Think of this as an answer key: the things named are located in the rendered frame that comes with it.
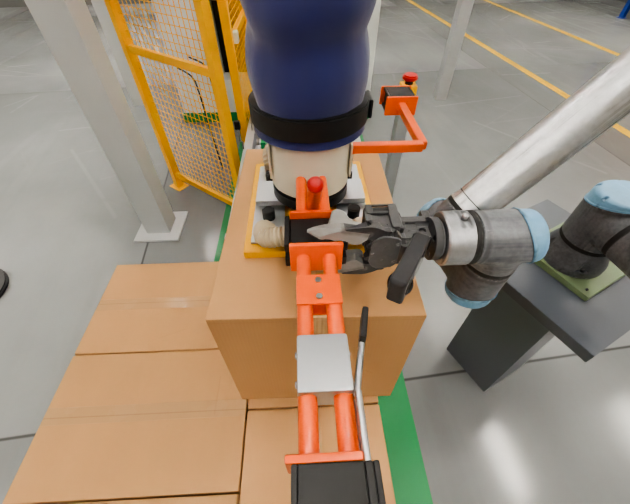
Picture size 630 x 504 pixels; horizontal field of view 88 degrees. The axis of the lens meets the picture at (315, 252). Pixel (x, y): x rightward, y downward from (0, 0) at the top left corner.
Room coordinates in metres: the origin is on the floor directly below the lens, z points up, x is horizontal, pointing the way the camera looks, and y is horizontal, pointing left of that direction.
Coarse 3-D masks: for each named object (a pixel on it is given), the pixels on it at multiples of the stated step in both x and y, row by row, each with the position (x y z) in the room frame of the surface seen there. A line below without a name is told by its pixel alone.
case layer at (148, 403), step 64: (128, 320) 0.61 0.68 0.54; (192, 320) 0.61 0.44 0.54; (64, 384) 0.38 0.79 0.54; (128, 384) 0.38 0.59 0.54; (192, 384) 0.38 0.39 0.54; (64, 448) 0.21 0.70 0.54; (128, 448) 0.21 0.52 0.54; (192, 448) 0.21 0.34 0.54; (256, 448) 0.21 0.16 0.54; (320, 448) 0.21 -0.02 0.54; (384, 448) 0.21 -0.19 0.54
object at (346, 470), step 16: (288, 464) 0.06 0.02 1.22; (304, 464) 0.06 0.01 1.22; (320, 464) 0.06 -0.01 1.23; (336, 464) 0.06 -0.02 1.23; (352, 464) 0.06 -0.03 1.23; (304, 480) 0.05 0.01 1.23; (320, 480) 0.05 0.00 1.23; (336, 480) 0.05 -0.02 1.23; (352, 480) 0.05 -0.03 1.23; (304, 496) 0.03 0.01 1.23; (320, 496) 0.03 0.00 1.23; (336, 496) 0.03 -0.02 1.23; (352, 496) 0.03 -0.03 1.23; (368, 496) 0.03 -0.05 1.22
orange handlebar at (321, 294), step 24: (408, 120) 0.79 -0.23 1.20; (360, 144) 0.67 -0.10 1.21; (384, 144) 0.67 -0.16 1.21; (408, 144) 0.67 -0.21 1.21; (336, 264) 0.32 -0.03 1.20; (312, 288) 0.27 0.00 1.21; (336, 288) 0.27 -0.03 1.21; (312, 312) 0.23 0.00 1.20; (336, 312) 0.23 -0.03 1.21; (312, 408) 0.11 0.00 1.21; (336, 408) 0.11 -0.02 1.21; (312, 432) 0.09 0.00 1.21; (336, 432) 0.09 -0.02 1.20
